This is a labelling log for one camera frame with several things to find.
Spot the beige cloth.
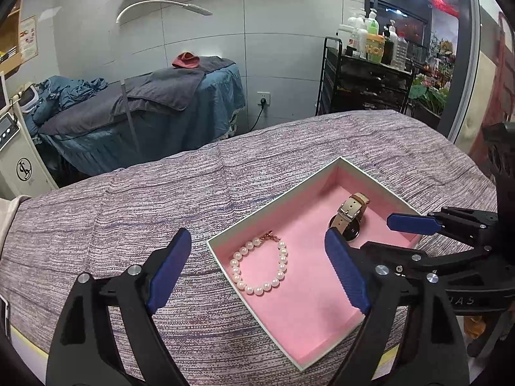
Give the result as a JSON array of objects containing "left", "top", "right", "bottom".
[{"left": 0, "top": 195, "right": 30, "bottom": 249}]

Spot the wall poster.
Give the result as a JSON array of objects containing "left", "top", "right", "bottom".
[{"left": 19, "top": 16, "right": 38, "bottom": 64}]

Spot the red cloth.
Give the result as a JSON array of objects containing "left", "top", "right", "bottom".
[{"left": 172, "top": 51, "right": 200, "bottom": 69}]

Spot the clear plastic bottle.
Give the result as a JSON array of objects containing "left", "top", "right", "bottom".
[{"left": 392, "top": 32, "right": 408, "bottom": 71}]

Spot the grey blanket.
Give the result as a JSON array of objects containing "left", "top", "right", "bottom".
[{"left": 38, "top": 56, "right": 244, "bottom": 137}]

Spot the green potted plant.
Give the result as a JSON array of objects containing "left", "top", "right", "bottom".
[{"left": 408, "top": 73, "right": 449, "bottom": 116}]

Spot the black trolley rack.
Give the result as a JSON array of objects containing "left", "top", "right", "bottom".
[{"left": 315, "top": 37, "right": 415, "bottom": 116}]

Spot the mint box pink lining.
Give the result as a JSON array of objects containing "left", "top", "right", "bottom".
[{"left": 207, "top": 158, "right": 419, "bottom": 371}]

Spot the blue massage bed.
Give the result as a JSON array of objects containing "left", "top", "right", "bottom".
[{"left": 23, "top": 76, "right": 245, "bottom": 176}]

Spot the beige strap wristwatch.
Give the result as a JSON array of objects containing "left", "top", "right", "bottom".
[{"left": 328, "top": 193, "right": 369, "bottom": 241}]

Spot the wall power socket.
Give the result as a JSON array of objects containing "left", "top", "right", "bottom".
[{"left": 248, "top": 90, "right": 273, "bottom": 132}]

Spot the purple woven bedspread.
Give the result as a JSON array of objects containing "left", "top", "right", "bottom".
[{"left": 1, "top": 111, "right": 497, "bottom": 385}]

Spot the black camera box right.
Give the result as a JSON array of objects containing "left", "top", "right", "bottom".
[{"left": 482, "top": 122, "right": 515, "bottom": 218}]

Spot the white arc floor lamp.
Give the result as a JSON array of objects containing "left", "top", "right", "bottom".
[{"left": 115, "top": 0, "right": 214, "bottom": 153}]

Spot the green pump bottle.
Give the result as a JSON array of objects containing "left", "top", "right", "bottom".
[{"left": 365, "top": 8, "right": 379, "bottom": 49}]

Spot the white pearl bracelet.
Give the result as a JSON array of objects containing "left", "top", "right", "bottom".
[{"left": 229, "top": 230, "right": 289, "bottom": 297}]

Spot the wooden wall shelf unit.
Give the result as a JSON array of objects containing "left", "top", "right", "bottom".
[{"left": 0, "top": 0, "right": 23, "bottom": 78}]

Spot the white beauty machine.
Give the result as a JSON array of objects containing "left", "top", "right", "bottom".
[{"left": 0, "top": 71, "right": 59, "bottom": 199}]

